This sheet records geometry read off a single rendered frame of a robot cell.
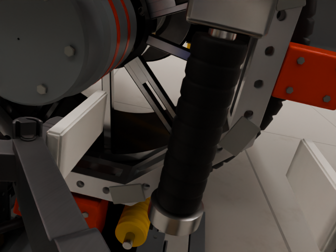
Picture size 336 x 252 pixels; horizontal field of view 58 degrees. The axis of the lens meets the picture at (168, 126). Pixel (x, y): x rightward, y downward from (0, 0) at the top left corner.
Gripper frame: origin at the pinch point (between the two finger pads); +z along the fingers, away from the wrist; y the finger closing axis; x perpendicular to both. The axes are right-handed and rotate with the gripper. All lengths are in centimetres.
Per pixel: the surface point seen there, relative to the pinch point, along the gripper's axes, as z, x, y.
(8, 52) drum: 8.7, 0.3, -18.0
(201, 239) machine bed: 75, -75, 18
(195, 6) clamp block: 1.2, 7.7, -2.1
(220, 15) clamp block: 1.2, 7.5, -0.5
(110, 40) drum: 13.7, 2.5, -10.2
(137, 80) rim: 33.6, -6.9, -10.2
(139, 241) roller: 23.9, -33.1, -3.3
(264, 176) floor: 152, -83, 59
